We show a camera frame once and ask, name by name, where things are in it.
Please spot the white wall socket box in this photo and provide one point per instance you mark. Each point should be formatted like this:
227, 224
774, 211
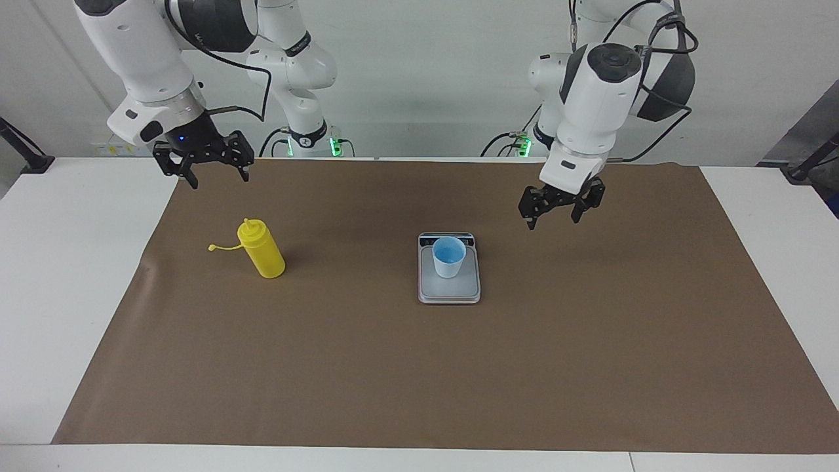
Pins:
105, 149

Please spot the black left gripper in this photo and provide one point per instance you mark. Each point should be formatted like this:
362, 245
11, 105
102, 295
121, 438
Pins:
565, 200

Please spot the yellow squeeze bottle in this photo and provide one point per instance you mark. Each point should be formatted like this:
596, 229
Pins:
265, 255

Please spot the dark grey panel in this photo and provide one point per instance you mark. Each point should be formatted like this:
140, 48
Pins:
819, 128

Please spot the blue object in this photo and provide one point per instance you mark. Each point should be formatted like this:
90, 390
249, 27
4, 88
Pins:
835, 206

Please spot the silver digital kitchen scale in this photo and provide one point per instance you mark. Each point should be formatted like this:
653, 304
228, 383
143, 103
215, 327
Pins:
459, 292

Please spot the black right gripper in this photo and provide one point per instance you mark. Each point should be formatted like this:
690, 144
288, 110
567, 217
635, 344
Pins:
196, 137

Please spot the brown paper mat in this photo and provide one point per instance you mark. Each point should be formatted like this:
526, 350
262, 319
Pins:
419, 367

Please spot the light blue plastic cup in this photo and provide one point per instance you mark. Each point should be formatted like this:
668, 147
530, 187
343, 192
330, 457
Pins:
449, 265

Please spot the black clamp stand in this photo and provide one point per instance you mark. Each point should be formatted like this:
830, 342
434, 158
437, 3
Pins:
36, 162
803, 172

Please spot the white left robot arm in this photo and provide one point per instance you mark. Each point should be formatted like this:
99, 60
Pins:
600, 105

